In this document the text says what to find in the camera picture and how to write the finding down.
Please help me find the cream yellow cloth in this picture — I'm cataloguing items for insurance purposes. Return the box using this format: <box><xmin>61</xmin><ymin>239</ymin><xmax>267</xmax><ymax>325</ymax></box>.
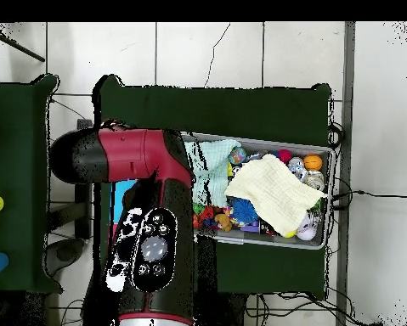
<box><xmin>224</xmin><ymin>153</ymin><xmax>328</xmax><ymax>238</ymax></box>

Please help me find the orange ball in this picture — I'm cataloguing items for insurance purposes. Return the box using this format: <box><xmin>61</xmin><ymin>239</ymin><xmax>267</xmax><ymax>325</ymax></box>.
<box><xmin>302</xmin><ymin>153</ymin><xmax>324</xmax><ymax>171</ymax></box>

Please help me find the light blue cloth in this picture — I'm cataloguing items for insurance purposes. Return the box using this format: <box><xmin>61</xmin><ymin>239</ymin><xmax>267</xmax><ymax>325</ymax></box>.
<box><xmin>184</xmin><ymin>138</ymin><xmax>242</xmax><ymax>208</ymax></box>

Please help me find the globe print ball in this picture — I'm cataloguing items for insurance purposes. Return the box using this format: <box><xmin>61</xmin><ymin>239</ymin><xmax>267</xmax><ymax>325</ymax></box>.
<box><xmin>228</xmin><ymin>145</ymin><xmax>248</xmax><ymax>166</ymax></box>

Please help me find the white ball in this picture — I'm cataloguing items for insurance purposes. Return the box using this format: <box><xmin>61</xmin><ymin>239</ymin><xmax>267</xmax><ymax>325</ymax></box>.
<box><xmin>296</xmin><ymin>216</ymin><xmax>318</xmax><ymax>241</ymax></box>

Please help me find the black cable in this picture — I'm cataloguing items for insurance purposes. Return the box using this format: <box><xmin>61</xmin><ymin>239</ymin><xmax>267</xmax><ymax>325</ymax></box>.
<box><xmin>328</xmin><ymin>189</ymin><xmax>407</xmax><ymax>210</ymax></box>

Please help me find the brown teddy plush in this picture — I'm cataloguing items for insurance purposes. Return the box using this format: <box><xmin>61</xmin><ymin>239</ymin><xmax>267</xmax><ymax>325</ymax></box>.
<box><xmin>214</xmin><ymin>212</ymin><xmax>233</xmax><ymax>233</ymax></box>

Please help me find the silver can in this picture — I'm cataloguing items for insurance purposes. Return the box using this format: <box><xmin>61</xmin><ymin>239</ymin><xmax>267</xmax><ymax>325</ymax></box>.
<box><xmin>304</xmin><ymin>170</ymin><xmax>325</xmax><ymax>192</ymax></box>

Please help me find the wooden box with three holes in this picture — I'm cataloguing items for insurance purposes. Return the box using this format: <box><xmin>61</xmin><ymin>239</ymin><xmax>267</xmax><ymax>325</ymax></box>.
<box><xmin>106</xmin><ymin>178</ymin><xmax>138</xmax><ymax>235</ymax></box>

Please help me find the dark green side table cloth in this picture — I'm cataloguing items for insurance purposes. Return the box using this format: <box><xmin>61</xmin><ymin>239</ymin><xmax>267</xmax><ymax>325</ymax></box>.
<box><xmin>0</xmin><ymin>74</ymin><xmax>63</xmax><ymax>294</ymax></box>

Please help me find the grey round floor base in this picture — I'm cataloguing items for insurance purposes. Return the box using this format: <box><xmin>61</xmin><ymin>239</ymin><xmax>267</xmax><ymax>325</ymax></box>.
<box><xmin>46</xmin><ymin>237</ymin><xmax>86</xmax><ymax>277</ymax></box>

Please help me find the colourful spiky caterpillar toy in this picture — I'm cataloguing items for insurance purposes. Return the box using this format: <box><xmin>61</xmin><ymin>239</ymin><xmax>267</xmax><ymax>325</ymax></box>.
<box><xmin>193</xmin><ymin>202</ymin><xmax>215</xmax><ymax>228</ymax></box>

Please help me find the black tripod leg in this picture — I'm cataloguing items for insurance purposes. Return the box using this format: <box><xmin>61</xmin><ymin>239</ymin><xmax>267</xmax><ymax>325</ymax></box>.
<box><xmin>0</xmin><ymin>28</ymin><xmax>46</xmax><ymax>63</ymax></box>

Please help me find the shallow silver mesh bin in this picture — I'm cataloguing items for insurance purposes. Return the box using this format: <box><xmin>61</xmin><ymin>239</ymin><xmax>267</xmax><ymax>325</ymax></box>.
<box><xmin>181</xmin><ymin>131</ymin><xmax>335</xmax><ymax>251</ymax></box>

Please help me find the large blue spiky ball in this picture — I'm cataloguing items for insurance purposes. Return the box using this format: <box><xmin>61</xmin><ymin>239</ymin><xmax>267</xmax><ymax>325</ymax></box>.
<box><xmin>229</xmin><ymin>196</ymin><xmax>259</xmax><ymax>224</ymax></box>

